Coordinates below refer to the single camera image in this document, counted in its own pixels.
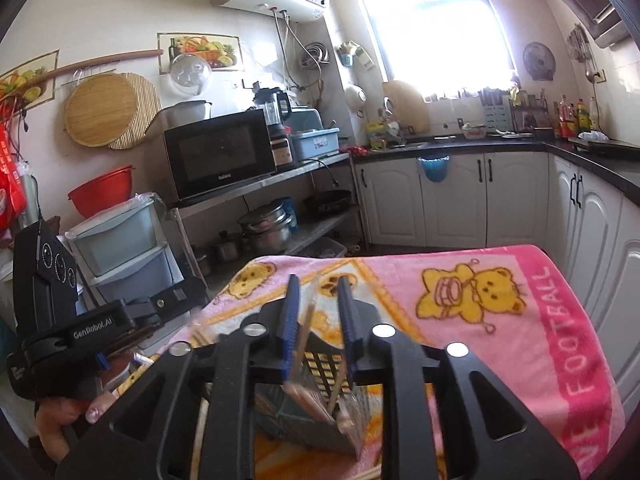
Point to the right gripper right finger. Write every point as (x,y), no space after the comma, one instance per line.
(487,432)

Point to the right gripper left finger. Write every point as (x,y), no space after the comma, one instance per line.
(193,399)

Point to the chopsticks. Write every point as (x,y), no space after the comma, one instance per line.
(314,404)

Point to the chopstick pair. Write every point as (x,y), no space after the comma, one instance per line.
(304,331)

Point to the left hand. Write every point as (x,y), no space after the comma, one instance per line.
(54,415)

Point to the plastic drawer unit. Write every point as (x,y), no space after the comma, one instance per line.
(123,251)

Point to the pink bear blanket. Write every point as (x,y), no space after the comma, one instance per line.
(510,305)

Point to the red plastic basin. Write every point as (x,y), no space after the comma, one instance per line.
(103,192)

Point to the dark green utensil basket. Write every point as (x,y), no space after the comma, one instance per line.
(279,417)

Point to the black microwave oven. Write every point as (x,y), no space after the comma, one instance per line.
(195,159)

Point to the stacked steel pots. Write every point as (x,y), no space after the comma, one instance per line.
(267,229)

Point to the round bamboo board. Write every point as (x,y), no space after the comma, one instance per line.
(111,111)

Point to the metal shelf rack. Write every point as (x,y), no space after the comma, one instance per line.
(305,228)

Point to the blue hanging basket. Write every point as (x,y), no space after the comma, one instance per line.
(434,169)

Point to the black wok on shelf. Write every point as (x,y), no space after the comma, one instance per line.
(325,204)

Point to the black countertop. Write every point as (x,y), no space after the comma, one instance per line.
(623,174)

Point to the blue storage box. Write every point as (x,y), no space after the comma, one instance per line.
(315,143)

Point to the blender jug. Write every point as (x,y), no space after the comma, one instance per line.
(277,108)

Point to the hanging ladles and strainers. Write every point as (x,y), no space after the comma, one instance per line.
(580,51)

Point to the fruit picture on wall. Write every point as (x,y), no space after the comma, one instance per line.
(220,52)

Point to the wall fan vent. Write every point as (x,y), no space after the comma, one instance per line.
(539,61)

